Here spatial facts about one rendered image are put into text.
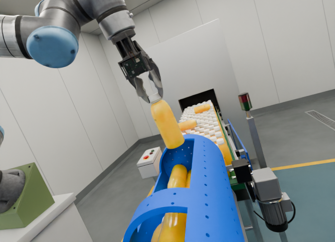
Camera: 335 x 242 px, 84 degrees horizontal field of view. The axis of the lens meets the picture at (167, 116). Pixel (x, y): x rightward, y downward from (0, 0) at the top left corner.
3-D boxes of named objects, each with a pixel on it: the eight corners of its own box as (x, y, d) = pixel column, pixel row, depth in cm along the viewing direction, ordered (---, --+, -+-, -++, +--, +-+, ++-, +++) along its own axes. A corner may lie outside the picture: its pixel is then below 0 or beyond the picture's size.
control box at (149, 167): (142, 179, 109) (135, 163, 107) (151, 163, 128) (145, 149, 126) (158, 175, 106) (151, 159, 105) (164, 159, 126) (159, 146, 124)
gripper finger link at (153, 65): (152, 86, 58) (135, 62, 56) (152, 84, 60) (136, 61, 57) (164, 77, 57) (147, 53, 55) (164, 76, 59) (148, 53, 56)
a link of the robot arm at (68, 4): (25, 19, 44) (68, -7, 42) (35, 0, 51) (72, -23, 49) (57, 50, 52) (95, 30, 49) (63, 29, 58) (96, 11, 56)
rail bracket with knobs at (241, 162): (235, 187, 89) (229, 168, 88) (232, 179, 96) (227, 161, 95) (256, 183, 87) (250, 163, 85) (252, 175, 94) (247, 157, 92)
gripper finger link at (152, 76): (160, 101, 55) (141, 75, 53) (162, 96, 61) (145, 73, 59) (169, 96, 55) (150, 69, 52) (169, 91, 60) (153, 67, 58)
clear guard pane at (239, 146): (266, 222, 116) (246, 153, 108) (241, 163, 191) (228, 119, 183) (267, 222, 116) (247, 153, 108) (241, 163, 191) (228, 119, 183)
